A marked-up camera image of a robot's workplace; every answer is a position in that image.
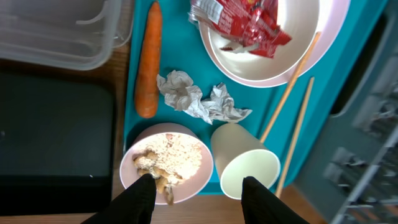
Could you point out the white plate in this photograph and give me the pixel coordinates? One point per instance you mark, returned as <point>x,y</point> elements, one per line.
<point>331,19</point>

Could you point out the teal plastic tray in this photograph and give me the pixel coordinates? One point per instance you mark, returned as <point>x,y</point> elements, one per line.
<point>182,49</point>

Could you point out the red snack wrapper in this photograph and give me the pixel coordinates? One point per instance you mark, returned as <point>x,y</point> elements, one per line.
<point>250,23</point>

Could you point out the clear plastic bin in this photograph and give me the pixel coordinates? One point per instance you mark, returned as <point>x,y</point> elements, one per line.
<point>71,34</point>

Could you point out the grey paper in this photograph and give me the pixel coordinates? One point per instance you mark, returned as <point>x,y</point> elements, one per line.
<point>182,95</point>

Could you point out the pink bowl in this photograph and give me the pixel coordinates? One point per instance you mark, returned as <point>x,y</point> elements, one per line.
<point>128,173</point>

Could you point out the orange carrot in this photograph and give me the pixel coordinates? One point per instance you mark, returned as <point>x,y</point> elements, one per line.
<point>146,95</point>

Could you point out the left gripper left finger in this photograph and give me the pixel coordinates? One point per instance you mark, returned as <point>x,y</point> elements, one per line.
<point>133,206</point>

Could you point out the black tray bin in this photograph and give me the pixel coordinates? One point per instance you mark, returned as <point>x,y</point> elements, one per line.
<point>57,140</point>

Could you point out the white small bowl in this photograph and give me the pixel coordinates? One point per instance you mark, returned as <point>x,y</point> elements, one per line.
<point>298,18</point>

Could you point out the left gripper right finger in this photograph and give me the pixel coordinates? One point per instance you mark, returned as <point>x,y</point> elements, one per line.
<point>261,206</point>

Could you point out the wooden chopstick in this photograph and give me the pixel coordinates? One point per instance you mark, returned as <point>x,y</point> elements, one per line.
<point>295,137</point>
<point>290,85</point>

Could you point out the rice and peanut leftovers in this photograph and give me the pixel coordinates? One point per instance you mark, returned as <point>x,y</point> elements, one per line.
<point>170,159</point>

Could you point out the white paper cup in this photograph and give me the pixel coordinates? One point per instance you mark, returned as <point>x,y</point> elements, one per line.
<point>238,154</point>

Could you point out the grey dishwasher rack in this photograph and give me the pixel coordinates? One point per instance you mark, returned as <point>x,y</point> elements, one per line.
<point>350,175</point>

